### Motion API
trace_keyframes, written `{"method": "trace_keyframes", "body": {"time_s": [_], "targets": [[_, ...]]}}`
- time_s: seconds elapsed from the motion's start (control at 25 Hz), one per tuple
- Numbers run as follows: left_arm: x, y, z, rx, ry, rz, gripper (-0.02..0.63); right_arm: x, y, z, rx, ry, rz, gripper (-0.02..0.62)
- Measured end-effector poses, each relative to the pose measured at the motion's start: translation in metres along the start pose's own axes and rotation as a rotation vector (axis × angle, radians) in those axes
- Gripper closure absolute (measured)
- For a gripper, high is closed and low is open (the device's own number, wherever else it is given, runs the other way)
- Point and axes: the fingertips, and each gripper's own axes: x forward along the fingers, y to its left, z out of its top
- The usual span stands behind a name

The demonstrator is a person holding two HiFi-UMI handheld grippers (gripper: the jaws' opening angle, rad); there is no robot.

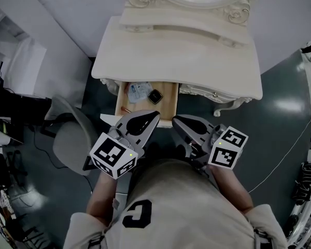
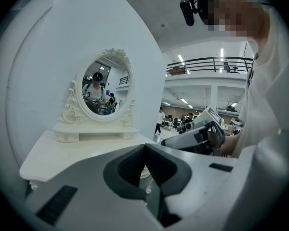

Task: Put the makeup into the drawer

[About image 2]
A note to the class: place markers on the white ornate dressing table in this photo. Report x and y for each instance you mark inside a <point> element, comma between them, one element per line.
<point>62,153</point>

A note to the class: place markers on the white oval framed mirror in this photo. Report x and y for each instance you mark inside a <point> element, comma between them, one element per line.
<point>74,112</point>

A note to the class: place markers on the person's right forearm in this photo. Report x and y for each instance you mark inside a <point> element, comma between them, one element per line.
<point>230,145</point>

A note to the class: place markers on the black mezzanine railing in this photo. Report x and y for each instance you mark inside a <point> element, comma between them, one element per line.
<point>207,65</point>

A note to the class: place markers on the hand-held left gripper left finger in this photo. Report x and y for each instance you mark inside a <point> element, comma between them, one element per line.
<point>86,182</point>

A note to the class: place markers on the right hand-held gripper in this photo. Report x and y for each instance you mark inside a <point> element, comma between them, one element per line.
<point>213,115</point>

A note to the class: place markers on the person's head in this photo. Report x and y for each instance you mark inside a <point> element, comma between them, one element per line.
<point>240,11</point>

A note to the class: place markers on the white drawer front with knob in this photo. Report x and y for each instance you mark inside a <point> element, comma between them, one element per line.
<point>66,137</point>
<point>130,135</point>

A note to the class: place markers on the person's right hand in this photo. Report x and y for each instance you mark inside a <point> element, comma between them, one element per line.
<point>215,141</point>

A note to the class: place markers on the person's cream printed shirt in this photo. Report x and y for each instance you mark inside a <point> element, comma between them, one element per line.
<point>267,100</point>

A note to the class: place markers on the black head camera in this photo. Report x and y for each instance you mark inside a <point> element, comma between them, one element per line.
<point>189,11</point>

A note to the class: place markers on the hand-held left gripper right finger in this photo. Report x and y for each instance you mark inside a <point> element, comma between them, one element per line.
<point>200,174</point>

